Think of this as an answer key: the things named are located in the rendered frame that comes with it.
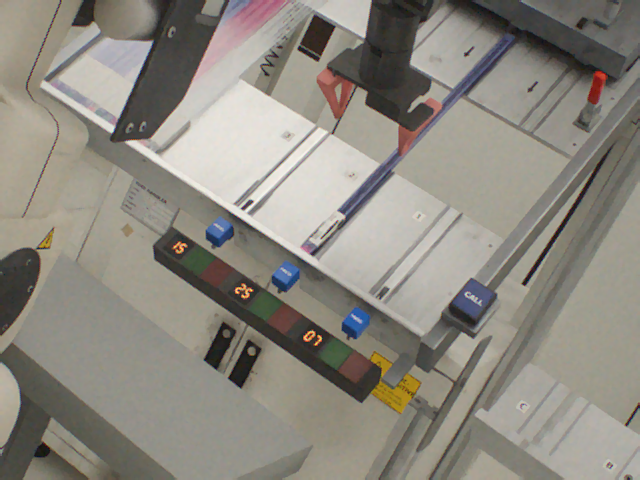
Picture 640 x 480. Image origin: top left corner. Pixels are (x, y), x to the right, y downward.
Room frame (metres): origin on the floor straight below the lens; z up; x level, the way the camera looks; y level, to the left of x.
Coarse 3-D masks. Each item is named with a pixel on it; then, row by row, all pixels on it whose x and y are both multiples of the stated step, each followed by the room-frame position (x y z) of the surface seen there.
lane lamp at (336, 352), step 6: (330, 342) 1.34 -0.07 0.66; (336, 342) 1.34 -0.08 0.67; (342, 342) 1.34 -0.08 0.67; (330, 348) 1.33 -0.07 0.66; (336, 348) 1.34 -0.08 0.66; (342, 348) 1.34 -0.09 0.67; (348, 348) 1.34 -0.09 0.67; (324, 354) 1.33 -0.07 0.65; (330, 354) 1.33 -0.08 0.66; (336, 354) 1.33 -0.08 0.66; (342, 354) 1.33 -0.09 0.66; (348, 354) 1.33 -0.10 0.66; (324, 360) 1.32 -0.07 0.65; (330, 360) 1.32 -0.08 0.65; (336, 360) 1.32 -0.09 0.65; (342, 360) 1.32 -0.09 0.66; (330, 366) 1.32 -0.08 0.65; (336, 366) 1.32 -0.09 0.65
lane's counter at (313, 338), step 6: (312, 324) 1.36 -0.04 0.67; (306, 330) 1.35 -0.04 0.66; (312, 330) 1.35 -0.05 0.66; (318, 330) 1.35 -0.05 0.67; (300, 336) 1.34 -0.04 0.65; (306, 336) 1.34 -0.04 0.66; (312, 336) 1.34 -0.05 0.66; (318, 336) 1.35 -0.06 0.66; (324, 336) 1.35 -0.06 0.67; (300, 342) 1.34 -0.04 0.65; (306, 342) 1.34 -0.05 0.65; (312, 342) 1.34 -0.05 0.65; (318, 342) 1.34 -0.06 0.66; (324, 342) 1.34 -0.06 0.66; (312, 348) 1.33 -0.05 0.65; (318, 348) 1.33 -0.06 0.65
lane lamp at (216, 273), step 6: (216, 264) 1.40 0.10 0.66; (222, 264) 1.40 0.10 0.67; (210, 270) 1.39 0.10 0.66; (216, 270) 1.40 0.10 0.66; (222, 270) 1.40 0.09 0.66; (228, 270) 1.40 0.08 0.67; (204, 276) 1.39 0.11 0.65; (210, 276) 1.39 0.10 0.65; (216, 276) 1.39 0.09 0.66; (222, 276) 1.39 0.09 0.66; (210, 282) 1.38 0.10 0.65; (216, 282) 1.38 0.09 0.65
